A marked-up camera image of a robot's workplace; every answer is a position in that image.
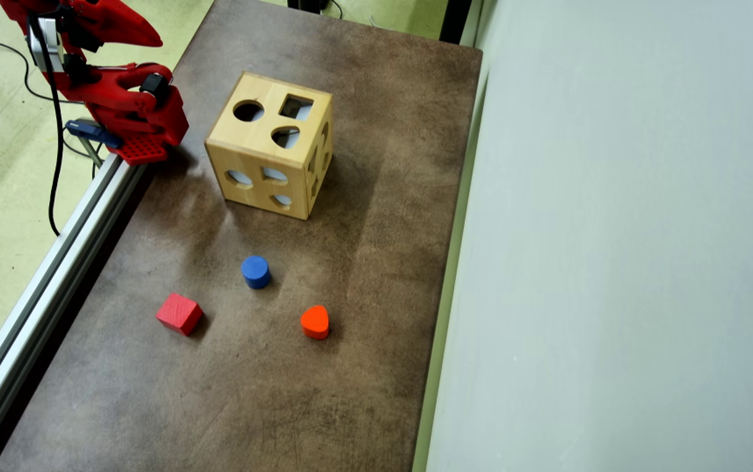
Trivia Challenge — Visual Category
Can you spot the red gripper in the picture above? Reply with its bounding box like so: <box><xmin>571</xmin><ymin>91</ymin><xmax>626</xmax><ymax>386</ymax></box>
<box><xmin>26</xmin><ymin>0</ymin><xmax>163</xmax><ymax>53</ymax></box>

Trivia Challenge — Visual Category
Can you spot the blue cylinder block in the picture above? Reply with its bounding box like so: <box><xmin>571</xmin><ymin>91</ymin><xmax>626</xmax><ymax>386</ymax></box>
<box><xmin>241</xmin><ymin>255</ymin><xmax>272</xmax><ymax>290</ymax></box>

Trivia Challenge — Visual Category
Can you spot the wooden shape sorter box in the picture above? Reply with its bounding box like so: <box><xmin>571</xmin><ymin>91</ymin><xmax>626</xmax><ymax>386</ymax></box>
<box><xmin>205</xmin><ymin>71</ymin><xmax>335</xmax><ymax>221</ymax></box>

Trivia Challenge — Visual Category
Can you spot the blue table clamp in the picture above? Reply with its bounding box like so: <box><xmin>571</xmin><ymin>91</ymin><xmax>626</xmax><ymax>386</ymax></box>
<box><xmin>65</xmin><ymin>118</ymin><xmax>123</xmax><ymax>172</ymax></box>

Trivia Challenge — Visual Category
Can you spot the red cube block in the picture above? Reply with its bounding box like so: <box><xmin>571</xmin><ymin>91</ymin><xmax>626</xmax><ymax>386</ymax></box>
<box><xmin>155</xmin><ymin>292</ymin><xmax>205</xmax><ymax>337</ymax></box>

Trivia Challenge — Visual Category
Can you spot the orange heart block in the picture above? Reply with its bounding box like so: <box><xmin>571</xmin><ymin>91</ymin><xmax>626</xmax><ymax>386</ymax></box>
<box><xmin>300</xmin><ymin>305</ymin><xmax>331</xmax><ymax>340</ymax></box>

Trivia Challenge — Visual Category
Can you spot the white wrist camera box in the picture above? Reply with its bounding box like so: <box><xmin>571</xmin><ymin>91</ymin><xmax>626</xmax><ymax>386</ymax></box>
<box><xmin>28</xmin><ymin>16</ymin><xmax>64</xmax><ymax>71</ymax></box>

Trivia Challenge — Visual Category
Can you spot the long black floor cable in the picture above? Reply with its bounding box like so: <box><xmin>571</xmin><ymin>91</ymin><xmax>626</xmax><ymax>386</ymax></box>
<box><xmin>0</xmin><ymin>37</ymin><xmax>85</xmax><ymax>106</ymax></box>

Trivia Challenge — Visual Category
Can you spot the short black looped cable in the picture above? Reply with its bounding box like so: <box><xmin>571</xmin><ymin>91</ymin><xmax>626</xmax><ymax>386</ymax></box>
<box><xmin>60</xmin><ymin>126</ymin><xmax>96</xmax><ymax>179</ymax></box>

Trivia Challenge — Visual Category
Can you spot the black camera cable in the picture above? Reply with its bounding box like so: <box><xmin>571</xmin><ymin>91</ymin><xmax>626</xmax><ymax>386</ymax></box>
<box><xmin>26</xmin><ymin>10</ymin><xmax>66</xmax><ymax>237</ymax></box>

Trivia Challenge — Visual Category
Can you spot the aluminium profile rail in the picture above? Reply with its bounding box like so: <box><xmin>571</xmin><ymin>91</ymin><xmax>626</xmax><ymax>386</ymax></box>
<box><xmin>0</xmin><ymin>152</ymin><xmax>149</xmax><ymax>472</ymax></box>

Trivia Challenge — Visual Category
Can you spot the dark vertical post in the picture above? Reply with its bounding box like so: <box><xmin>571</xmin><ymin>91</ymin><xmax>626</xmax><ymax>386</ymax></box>
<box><xmin>439</xmin><ymin>0</ymin><xmax>476</xmax><ymax>47</ymax></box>

